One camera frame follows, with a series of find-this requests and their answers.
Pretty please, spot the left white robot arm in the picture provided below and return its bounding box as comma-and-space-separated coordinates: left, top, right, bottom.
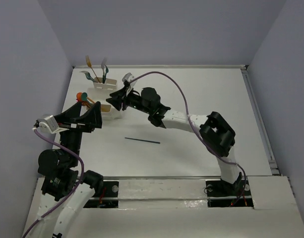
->
23, 102, 103, 238

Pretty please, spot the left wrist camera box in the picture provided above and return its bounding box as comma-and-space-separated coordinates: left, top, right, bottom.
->
33, 115, 67, 134

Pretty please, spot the pink handled silver fork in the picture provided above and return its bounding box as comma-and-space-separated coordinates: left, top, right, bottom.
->
101, 57, 107, 74

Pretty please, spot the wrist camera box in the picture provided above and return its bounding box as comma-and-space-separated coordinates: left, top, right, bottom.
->
122, 73, 136, 96
33, 115, 67, 134

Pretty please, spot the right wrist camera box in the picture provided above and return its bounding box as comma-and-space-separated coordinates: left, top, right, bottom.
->
122, 73, 136, 96

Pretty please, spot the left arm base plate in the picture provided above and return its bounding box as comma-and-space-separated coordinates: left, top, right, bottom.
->
83, 180, 119, 209

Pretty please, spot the white utensil organizer tray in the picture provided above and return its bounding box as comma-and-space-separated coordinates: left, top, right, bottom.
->
86, 79, 122, 120

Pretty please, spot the teal spoon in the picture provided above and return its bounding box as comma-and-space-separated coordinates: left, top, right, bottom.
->
81, 92, 92, 108

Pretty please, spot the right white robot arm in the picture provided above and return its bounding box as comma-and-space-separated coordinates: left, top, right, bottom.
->
106, 87, 246, 196

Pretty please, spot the orange gold fork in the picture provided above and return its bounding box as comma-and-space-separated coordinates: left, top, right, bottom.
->
85, 55, 100, 83

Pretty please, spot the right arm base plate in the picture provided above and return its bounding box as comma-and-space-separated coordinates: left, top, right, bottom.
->
204, 180, 254, 208

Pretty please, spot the dark blue chopstick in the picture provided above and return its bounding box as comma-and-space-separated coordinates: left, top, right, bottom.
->
125, 137, 160, 144

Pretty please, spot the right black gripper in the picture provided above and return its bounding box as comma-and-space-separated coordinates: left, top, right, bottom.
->
106, 86, 151, 115

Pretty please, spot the teal fork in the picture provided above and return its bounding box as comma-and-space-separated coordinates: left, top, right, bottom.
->
103, 65, 109, 84
80, 70, 99, 83

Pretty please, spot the orange copper spoon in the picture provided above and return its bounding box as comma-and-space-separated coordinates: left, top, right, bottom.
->
76, 92, 82, 102

